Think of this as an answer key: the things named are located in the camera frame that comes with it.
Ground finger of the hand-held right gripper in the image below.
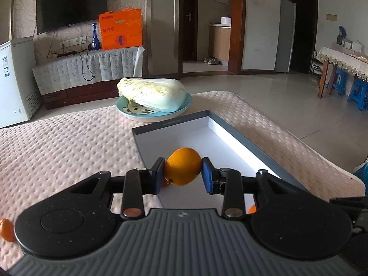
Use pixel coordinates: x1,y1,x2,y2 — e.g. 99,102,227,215
330,196,368,216

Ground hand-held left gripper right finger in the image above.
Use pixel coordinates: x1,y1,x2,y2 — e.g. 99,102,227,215
201,158,308,218

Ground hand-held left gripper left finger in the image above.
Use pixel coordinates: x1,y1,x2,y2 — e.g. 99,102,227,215
70,158,166,218

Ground large orange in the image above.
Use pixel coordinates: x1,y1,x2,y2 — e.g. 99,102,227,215
164,147,202,186

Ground grey cardboard box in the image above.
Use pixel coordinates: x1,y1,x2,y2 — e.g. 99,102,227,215
132,110,308,209

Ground blue plastic bag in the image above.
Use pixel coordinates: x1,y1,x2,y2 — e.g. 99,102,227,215
353,161,368,196

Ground blue cartoon plate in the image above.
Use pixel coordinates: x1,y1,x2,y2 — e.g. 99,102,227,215
116,92,193,118

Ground napa cabbage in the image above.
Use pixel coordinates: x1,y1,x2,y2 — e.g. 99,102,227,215
116,78,187,113

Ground dark wooden television cabinet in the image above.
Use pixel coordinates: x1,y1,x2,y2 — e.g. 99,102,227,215
43,78,121,110

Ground blue plastic stool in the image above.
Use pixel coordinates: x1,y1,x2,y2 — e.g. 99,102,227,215
326,69,347,95
347,78,368,111

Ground blue plastic stools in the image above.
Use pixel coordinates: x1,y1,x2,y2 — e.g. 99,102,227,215
316,59,368,99

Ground wooden kitchen counter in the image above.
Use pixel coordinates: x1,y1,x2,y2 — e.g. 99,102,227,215
208,22,232,61

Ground grey patterned cabinet cloth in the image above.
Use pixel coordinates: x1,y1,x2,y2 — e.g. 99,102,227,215
32,46,144,96

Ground table with lace cloth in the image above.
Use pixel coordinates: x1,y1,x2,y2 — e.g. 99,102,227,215
315,46,368,82

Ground dark wooden door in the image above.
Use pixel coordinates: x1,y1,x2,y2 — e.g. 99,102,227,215
183,0,199,61

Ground blue glass bottle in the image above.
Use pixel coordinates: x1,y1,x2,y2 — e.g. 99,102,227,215
88,23,102,51

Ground orange gift box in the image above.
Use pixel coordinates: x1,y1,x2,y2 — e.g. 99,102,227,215
98,8,144,51

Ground white boxes on table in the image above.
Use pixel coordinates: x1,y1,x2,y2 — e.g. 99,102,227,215
343,40,363,51

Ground grey refrigerator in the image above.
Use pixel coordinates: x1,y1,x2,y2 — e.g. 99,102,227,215
275,0,296,73

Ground white chest freezer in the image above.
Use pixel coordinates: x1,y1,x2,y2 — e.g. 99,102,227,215
0,36,42,129

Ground black flat television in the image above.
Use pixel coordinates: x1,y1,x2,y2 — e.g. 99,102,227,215
36,0,108,35

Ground black hanging cable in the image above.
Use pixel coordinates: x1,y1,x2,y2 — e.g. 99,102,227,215
80,49,95,81

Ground white wall power outlet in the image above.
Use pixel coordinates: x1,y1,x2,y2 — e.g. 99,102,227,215
60,36,87,48

